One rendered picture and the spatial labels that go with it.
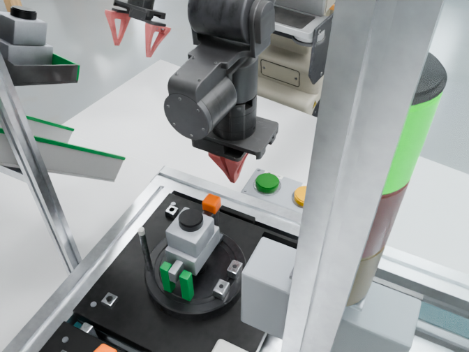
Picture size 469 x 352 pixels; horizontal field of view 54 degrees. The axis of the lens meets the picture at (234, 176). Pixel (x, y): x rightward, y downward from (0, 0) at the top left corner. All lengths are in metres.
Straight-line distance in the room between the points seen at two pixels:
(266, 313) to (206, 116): 0.21
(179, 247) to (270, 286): 0.26
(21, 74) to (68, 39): 2.87
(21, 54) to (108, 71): 2.38
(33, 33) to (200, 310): 0.40
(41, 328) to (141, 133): 0.53
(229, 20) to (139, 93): 0.74
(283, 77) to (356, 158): 1.11
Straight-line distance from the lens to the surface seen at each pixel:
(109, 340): 0.68
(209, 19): 0.50
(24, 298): 0.84
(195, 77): 0.47
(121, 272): 0.68
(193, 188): 0.79
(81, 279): 0.70
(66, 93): 2.88
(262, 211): 0.75
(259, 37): 0.49
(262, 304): 0.36
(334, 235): 0.22
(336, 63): 0.16
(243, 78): 0.52
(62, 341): 0.65
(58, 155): 0.67
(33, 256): 0.88
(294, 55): 1.27
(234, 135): 0.57
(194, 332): 0.62
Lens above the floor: 1.52
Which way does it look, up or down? 44 degrees down
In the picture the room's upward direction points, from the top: straight up
